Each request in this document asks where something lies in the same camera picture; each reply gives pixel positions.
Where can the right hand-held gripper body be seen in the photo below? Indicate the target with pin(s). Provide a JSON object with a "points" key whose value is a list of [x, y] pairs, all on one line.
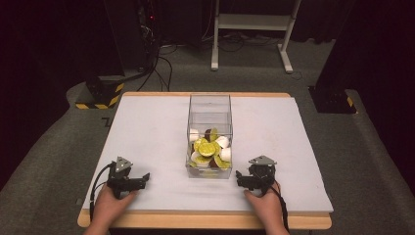
{"points": [[261, 176]]}

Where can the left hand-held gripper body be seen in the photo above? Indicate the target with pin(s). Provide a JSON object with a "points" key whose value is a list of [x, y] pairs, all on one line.
{"points": [[121, 182]]}

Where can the person's left hand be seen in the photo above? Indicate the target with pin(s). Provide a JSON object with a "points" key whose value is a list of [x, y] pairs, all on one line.
{"points": [[109, 205]]}

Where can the person's right hand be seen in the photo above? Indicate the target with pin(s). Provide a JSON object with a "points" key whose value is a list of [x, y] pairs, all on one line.
{"points": [[266, 207]]}

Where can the pile of green-lidded capsules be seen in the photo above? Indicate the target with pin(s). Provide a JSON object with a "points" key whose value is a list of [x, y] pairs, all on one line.
{"points": [[208, 150]]}

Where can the white foam mat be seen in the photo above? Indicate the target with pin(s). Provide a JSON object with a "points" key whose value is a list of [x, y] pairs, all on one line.
{"points": [[156, 137]]}

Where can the wooden table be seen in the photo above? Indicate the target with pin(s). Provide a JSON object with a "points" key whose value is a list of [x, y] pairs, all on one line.
{"points": [[202, 221]]}

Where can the clear plastic box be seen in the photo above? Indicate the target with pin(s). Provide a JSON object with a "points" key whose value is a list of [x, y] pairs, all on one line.
{"points": [[210, 114]]}

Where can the black yellow striped stand base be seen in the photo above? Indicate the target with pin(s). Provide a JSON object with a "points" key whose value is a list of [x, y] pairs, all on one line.
{"points": [[103, 93]]}

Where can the dark computer tower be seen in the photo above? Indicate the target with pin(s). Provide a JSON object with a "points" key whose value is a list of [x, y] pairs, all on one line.
{"points": [[148, 29]]}

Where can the white metal stand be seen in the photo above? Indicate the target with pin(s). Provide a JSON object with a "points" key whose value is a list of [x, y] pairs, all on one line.
{"points": [[253, 22]]}

